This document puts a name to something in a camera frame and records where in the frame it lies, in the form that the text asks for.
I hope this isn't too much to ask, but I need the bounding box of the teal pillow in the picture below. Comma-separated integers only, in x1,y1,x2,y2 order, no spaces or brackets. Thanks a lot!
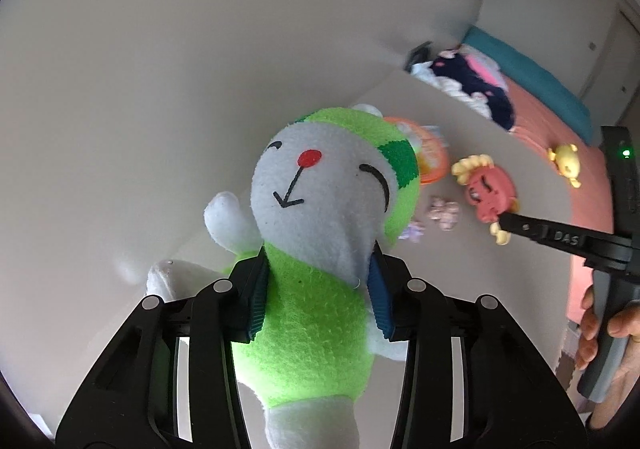
460,26,594,146

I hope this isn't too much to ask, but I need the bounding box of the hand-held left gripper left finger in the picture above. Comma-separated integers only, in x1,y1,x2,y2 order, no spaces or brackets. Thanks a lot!
55,249,268,449

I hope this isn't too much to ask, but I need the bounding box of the pale pink flower toy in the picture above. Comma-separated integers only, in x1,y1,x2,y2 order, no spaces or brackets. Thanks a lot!
429,196,460,231

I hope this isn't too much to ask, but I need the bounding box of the person's right hand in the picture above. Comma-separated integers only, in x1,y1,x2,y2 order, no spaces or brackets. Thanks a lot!
575,286,640,370

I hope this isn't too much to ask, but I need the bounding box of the pink bed sheet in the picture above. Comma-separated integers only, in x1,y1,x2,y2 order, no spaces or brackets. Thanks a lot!
500,72,617,322

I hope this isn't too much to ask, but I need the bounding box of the yellow duck toy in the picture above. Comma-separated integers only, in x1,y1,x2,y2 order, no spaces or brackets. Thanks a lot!
546,144,584,189

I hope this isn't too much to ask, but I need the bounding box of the orange plastic bowl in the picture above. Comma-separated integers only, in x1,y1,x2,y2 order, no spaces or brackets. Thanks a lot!
384,116,451,186

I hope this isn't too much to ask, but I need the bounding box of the white printed cloth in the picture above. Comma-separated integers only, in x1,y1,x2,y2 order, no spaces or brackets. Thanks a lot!
412,60,490,116

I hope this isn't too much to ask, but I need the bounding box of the green white plush doll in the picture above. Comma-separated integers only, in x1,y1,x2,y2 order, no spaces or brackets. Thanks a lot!
145,103,423,449

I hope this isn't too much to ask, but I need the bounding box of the pastel foam floor mat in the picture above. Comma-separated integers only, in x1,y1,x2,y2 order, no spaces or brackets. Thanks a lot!
559,318,593,410

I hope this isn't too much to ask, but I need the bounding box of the white closet door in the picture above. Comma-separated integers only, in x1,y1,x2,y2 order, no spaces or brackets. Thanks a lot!
580,4,640,135

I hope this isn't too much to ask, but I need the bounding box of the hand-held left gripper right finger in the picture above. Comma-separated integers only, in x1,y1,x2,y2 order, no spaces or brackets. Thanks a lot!
370,241,586,449

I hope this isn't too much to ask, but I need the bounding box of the navy printed clothing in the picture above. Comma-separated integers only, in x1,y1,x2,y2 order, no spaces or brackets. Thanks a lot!
432,46,517,131

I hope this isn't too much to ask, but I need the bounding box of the pink crab toy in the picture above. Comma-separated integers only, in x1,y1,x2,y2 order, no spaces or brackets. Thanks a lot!
451,154,523,248

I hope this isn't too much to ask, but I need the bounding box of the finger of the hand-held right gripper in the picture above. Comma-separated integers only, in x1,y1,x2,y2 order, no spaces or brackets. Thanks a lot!
500,212,601,260

